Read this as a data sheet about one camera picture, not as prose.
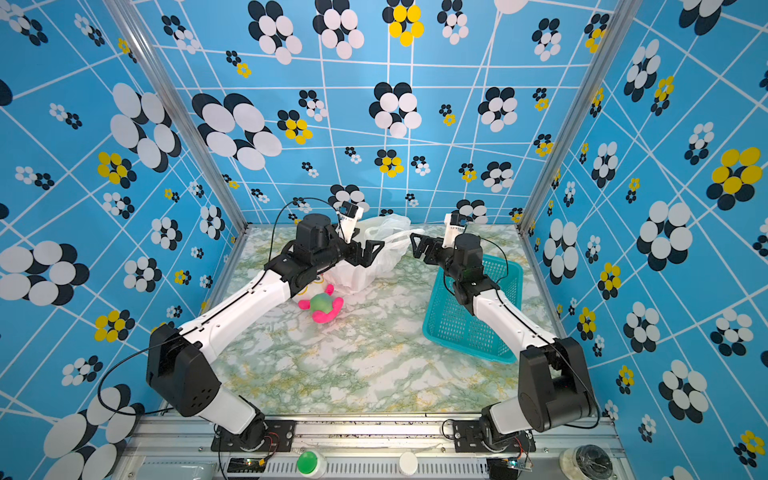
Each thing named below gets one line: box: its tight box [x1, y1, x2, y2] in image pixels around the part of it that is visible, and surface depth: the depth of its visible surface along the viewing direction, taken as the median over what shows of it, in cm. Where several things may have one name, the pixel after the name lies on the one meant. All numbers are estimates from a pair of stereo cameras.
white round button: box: [399, 451, 418, 475], surface depth 65 cm
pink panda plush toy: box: [298, 284, 344, 324], surface depth 93 cm
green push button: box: [297, 451, 318, 475], surface depth 64 cm
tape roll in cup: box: [559, 444, 614, 480], surface depth 63 cm
